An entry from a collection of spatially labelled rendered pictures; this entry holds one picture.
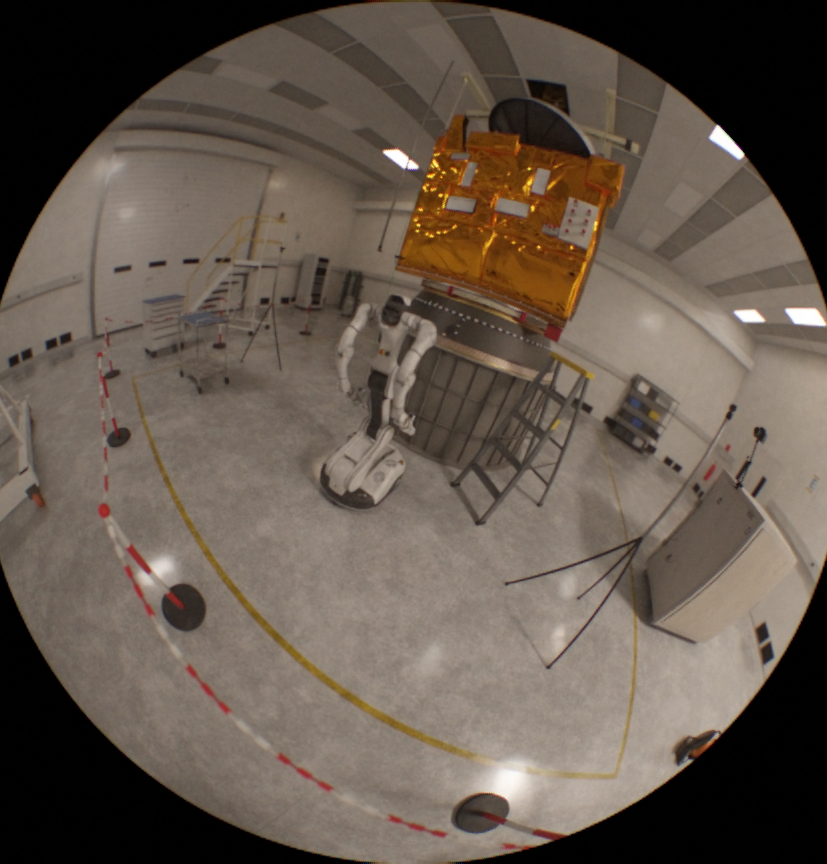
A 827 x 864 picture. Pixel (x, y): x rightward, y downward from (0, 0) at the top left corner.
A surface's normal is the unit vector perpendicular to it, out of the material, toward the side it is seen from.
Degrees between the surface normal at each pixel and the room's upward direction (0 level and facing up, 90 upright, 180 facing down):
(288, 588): 0
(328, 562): 0
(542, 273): 88
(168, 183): 90
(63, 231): 90
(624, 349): 90
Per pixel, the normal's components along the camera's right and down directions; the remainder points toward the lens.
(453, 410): -0.25, 0.44
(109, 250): 0.83, 0.47
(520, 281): -0.54, 0.30
